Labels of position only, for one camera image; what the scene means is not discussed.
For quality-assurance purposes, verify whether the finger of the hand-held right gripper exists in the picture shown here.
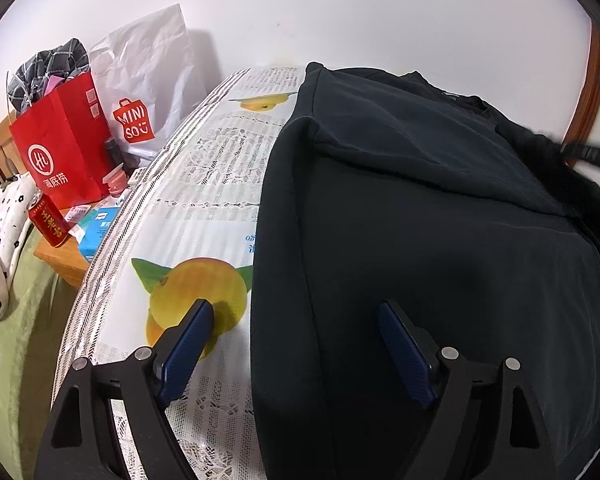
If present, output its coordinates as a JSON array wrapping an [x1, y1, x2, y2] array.
[[559, 141, 600, 163]]

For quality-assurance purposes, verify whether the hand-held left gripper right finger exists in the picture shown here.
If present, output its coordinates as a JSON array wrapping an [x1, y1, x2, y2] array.
[[377, 300, 563, 480]]

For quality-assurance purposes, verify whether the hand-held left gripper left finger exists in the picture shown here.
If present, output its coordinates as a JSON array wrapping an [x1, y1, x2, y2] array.
[[34, 299, 216, 480]]

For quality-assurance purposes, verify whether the grey plaid cloth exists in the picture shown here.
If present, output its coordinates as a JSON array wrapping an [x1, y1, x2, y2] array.
[[6, 38, 91, 113]]

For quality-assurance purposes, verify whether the white polka dot pillow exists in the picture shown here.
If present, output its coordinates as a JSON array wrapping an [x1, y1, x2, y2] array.
[[0, 172, 38, 323]]

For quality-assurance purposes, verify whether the red drink can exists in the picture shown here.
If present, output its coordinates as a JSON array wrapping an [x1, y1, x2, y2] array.
[[27, 194, 71, 249]]

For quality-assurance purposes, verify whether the red paper bag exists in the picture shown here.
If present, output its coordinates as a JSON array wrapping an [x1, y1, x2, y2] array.
[[9, 71, 112, 208]]

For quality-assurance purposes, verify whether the blue and white box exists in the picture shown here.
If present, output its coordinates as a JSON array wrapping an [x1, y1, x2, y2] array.
[[77, 207, 123, 263]]

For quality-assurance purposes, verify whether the black garment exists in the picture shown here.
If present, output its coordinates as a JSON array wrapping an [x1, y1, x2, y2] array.
[[250, 62, 600, 480]]

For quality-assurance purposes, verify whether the white plastic bag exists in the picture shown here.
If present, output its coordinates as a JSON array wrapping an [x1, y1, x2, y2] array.
[[87, 4, 206, 161]]

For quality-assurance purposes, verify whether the fruit print tablecloth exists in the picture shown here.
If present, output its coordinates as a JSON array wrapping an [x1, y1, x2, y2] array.
[[52, 65, 311, 480]]

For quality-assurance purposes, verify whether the wooden headboard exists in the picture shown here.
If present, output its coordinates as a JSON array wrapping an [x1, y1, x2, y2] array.
[[0, 110, 26, 181]]

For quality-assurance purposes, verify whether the wooden nightstand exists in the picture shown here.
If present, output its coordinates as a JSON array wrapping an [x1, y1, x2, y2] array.
[[34, 200, 111, 291]]

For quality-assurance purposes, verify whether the green bedsheet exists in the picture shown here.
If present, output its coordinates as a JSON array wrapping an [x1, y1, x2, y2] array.
[[0, 220, 88, 476]]

